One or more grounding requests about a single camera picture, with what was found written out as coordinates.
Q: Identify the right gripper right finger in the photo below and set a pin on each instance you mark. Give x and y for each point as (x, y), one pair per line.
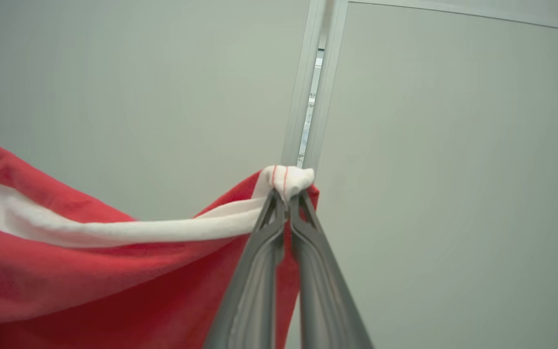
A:
(322, 300)

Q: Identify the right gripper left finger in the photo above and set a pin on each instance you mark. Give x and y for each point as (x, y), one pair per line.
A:
(255, 291)

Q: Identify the red basketball shorts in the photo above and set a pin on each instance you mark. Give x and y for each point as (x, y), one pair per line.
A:
(90, 271)

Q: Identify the grey metal partition post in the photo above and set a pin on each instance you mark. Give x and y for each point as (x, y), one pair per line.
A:
(303, 72)
(332, 72)

